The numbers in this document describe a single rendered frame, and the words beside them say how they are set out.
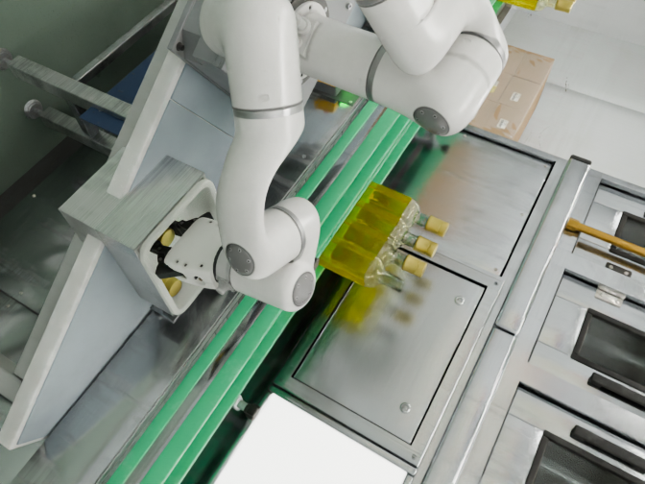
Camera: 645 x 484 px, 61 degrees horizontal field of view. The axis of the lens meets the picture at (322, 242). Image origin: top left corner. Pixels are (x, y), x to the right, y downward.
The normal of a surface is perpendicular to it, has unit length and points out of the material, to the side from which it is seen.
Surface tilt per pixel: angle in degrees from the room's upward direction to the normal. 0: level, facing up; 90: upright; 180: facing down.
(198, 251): 105
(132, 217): 90
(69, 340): 0
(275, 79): 42
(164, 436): 90
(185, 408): 90
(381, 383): 90
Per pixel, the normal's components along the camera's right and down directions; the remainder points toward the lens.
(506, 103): -0.18, -0.60
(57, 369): 0.86, 0.41
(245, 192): -0.30, 0.04
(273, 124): 0.18, 0.44
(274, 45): 0.46, 0.36
